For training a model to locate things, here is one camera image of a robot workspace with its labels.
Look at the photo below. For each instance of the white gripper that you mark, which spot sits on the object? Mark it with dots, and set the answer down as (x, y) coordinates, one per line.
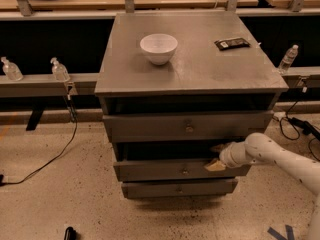
(225, 156)

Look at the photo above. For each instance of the grey drawer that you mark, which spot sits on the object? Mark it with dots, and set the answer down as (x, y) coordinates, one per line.
(184, 126)
(202, 187)
(173, 160)

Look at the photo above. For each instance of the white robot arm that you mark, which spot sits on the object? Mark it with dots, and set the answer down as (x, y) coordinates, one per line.
(258, 148)

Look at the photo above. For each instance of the grey drawer cabinet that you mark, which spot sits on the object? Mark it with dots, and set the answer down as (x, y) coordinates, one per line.
(198, 78)

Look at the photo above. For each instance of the grey bottom drawer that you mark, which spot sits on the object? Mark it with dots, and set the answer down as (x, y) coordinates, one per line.
(202, 187)

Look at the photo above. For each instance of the grey top drawer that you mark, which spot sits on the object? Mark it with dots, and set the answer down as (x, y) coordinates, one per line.
(184, 126)

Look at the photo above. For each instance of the white ceramic bowl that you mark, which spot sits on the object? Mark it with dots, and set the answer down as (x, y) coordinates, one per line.
(158, 48)

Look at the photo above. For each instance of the clear water bottle right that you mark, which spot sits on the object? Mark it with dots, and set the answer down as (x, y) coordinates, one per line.
(288, 59)

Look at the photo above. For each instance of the black object on floor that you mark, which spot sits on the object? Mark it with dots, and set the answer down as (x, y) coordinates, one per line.
(70, 234)

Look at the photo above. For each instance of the clear pump bottle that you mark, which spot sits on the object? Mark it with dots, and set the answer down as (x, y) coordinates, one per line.
(59, 71)

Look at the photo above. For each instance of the clear bottle far left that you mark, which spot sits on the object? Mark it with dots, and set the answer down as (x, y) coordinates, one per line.
(11, 70)

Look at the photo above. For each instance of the grey metal rail bench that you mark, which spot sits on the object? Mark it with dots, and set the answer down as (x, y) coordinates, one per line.
(39, 92)

